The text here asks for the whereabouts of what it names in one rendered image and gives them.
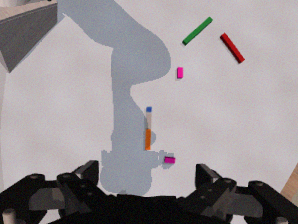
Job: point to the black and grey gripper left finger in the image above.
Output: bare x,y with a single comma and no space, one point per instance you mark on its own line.
16,201

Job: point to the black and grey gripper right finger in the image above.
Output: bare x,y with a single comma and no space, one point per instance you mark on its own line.
243,201

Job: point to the orange rod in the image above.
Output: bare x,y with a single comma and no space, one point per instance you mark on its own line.
148,139

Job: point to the red rod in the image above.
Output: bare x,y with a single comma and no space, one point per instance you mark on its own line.
232,48

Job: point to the green rod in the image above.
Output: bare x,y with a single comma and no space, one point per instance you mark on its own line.
197,31

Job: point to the small magenta block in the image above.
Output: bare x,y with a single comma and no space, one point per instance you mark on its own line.
169,159
180,72

